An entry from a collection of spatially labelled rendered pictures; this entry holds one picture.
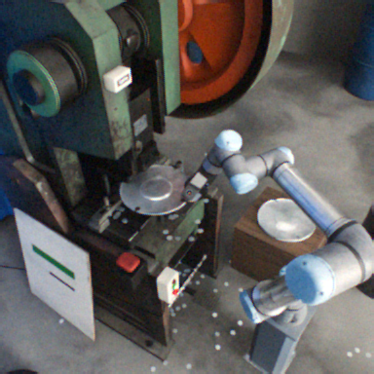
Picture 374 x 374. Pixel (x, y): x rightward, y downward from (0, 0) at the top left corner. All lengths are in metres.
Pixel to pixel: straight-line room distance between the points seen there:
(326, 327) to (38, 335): 1.47
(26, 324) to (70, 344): 0.28
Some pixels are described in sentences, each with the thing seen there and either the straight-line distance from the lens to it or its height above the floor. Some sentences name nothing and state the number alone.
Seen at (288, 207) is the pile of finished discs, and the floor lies 0.36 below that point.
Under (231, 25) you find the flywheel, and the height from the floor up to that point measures 1.30.
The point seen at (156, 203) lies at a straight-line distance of 1.42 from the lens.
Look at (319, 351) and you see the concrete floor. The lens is 2.03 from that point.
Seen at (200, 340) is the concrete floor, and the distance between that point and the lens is 1.95.
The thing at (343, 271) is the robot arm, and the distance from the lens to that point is 0.95.
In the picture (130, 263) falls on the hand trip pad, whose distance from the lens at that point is 1.27.
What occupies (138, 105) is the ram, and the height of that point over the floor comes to 1.14.
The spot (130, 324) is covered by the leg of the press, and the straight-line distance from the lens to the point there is 1.98.
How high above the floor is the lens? 1.78
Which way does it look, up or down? 46 degrees down
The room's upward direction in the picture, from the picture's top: 3 degrees counter-clockwise
